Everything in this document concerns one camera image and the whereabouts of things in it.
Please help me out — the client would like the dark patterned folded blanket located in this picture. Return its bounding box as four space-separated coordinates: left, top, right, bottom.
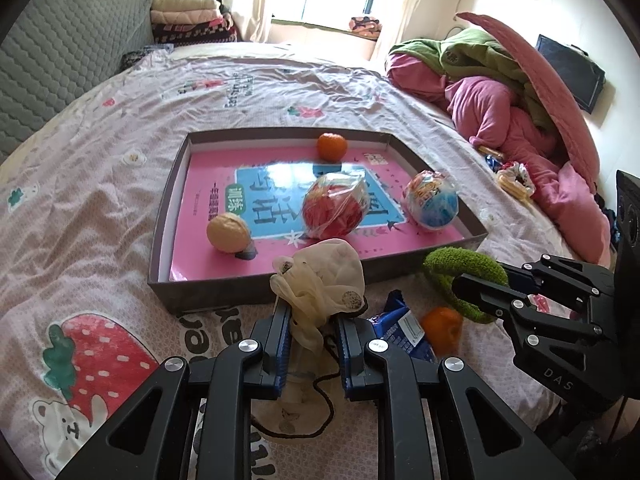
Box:
151 17 240 45

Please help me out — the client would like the toy egg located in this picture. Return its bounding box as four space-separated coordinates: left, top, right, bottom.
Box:
402 170 459 231

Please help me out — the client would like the grey cardboard box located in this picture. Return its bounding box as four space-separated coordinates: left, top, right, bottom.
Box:
148 129 488 316

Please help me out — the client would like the pink patterned folded blanket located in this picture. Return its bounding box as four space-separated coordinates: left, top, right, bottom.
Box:
348 16 383 37

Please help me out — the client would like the green blanket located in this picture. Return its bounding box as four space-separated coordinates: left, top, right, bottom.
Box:
389 27 556 133

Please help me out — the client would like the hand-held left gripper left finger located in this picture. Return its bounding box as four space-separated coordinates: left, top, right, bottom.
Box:
55 305 293 480

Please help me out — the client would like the grey quilted headboard cover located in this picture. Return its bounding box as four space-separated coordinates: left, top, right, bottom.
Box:
0 0 156 161

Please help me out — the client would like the red fruit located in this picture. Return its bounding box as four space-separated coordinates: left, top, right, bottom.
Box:
301 172 372 239

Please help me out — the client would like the green knitted cucumber toy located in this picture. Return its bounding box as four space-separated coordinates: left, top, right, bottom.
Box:
422 246 510 325

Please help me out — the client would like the orange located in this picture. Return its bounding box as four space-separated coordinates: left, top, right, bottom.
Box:
316 132 348 162
420 306 465 356

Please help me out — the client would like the beige drawstring bag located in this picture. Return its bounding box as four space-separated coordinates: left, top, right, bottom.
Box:
250 238 367 438

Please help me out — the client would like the blue patterned cloth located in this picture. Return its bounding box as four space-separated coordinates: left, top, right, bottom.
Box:
121 45 173 71

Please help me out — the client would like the yellow snack packet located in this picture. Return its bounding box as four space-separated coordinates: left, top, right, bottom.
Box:
495 172 526 197

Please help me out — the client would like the black television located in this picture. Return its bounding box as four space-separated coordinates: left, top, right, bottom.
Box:
535 34 607 115

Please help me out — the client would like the pink book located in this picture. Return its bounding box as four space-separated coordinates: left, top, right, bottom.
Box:
169 146 473 283

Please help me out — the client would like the pink quilted cover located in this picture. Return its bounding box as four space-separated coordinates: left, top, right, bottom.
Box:
456 11 601 193

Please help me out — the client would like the walnut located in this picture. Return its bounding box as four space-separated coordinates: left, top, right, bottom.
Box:
206 212 251 253

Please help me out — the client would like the red white patterned packet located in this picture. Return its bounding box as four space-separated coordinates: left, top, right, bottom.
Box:
500 161 537 193

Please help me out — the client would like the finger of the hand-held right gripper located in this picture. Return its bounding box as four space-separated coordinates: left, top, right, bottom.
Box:
451 273 602 334
501 254 616 307

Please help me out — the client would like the beige folded blanket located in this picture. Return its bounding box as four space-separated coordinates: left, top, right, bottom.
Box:
150 0 221 25

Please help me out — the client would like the pink quilt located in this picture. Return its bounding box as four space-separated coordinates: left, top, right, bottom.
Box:
385 52 613 266

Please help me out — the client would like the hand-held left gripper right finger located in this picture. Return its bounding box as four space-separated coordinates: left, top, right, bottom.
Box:
334 314 578 480

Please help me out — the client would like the blue cookie packet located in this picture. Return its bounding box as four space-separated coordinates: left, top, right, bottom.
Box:
367 290 441 361

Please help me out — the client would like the cream curtain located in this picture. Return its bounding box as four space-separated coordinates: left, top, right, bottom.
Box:
372 0 436 53
222 0 278 43

